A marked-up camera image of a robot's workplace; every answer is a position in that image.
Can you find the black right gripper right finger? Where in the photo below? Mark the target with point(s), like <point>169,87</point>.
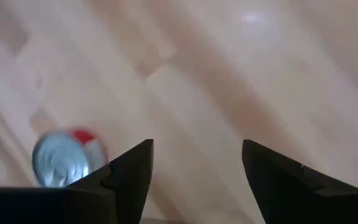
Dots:
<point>291,193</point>

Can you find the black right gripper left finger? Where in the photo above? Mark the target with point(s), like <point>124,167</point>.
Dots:
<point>120,189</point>

